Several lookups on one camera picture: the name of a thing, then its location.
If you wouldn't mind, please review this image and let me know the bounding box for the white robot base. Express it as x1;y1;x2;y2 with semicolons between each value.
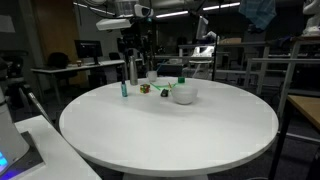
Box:
0;87;30;175

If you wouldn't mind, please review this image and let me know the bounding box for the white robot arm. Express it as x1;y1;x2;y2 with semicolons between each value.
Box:
82;0;154;31

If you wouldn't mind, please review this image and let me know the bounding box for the silver metal water bottle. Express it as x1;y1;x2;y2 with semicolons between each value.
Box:
129;56;138;86

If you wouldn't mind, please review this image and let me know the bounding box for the small black object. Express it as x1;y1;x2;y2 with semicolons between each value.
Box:
160;89;169;97

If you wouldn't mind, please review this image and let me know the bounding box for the green straw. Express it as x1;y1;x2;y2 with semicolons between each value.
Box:
150;83;177;91

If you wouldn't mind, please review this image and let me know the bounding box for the multicoloured puzzle cube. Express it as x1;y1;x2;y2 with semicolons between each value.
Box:
140;84;150;94

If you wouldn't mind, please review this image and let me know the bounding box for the small white cup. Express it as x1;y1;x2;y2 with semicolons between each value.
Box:
146;71;158;82

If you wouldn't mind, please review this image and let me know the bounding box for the large white bowl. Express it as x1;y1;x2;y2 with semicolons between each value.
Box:
171;85;198;105

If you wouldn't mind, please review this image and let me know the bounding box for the green cube block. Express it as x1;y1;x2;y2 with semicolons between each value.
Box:
178;77;185;83

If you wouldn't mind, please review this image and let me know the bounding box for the round white table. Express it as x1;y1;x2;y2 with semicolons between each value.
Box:
59;79;279;178

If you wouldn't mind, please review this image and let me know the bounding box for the black computer monitor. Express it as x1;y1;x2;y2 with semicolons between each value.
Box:
74;40;103;65

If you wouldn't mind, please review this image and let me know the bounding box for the white office desk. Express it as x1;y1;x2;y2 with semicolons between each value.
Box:
31;60;126;103

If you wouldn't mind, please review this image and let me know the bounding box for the blue hanging cloth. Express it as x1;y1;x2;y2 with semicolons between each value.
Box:
239;0;277;30

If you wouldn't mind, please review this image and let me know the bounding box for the wooden side table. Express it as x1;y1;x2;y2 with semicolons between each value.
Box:
268;94;320;180

